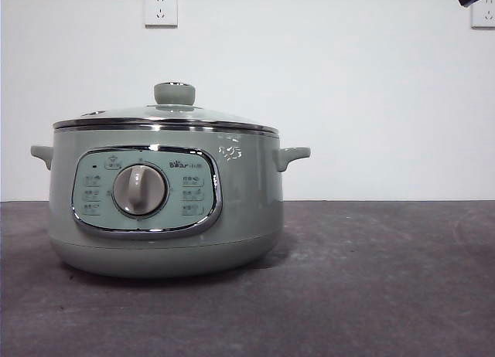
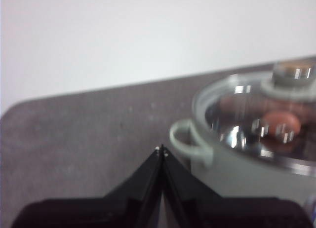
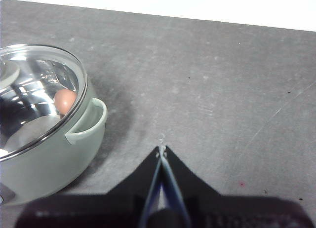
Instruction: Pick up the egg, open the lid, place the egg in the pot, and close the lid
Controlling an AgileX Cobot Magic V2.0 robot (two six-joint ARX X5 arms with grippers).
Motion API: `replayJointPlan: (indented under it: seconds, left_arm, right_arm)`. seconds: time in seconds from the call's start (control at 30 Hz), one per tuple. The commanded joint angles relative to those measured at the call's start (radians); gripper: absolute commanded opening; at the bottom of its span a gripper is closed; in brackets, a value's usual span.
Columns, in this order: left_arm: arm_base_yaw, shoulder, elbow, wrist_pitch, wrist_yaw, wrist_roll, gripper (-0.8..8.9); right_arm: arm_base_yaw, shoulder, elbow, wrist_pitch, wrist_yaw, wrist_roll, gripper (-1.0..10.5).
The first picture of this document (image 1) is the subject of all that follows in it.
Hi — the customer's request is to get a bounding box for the white wall socket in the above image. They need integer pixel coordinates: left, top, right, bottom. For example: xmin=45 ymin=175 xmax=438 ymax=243
xmin=470 ymin=0 xmax=495 ymax=29
xmin=144 ymin=0 xmax=179 ymax=29

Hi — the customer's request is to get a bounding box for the pale green electric cooking pot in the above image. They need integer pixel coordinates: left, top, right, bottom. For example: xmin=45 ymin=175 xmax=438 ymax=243
xmin=30 ymin=128 xmax=312 ymax=279

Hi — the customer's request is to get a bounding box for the glass lid with green knob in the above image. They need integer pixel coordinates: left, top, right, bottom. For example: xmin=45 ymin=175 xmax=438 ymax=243
xmin=53 ymin=81 xmax=278 ymax=136

